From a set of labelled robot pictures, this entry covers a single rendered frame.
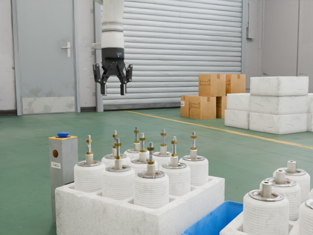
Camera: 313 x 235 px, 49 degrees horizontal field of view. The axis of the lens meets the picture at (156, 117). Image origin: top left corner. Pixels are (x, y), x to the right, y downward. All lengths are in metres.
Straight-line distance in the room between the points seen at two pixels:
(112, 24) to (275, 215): 0.73
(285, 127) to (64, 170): 2.60
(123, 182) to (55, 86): 5.03
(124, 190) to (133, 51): 5.39
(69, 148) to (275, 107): 2.53
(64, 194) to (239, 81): 4.10
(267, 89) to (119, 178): 2.68
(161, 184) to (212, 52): 6.27
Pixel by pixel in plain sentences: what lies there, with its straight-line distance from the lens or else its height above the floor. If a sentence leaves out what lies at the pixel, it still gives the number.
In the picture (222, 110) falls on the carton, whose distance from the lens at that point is 4.79.
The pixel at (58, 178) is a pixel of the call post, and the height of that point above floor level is 0.18.
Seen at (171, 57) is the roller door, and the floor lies 0.96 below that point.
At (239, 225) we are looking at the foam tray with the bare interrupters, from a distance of 0.84.
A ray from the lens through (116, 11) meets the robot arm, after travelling 1.15.
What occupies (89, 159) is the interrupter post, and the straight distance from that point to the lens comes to 1.09.
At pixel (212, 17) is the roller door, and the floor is 1.74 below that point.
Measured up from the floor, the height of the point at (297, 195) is 0.23.
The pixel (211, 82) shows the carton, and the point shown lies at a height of 0.49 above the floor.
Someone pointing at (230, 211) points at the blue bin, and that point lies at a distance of 1.17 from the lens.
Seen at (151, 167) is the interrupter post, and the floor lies 0.27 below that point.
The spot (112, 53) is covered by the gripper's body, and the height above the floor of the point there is 0.59.
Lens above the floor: 0.50
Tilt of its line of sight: 6 degrees down
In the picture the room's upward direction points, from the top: 1 degrees counter-clockwise
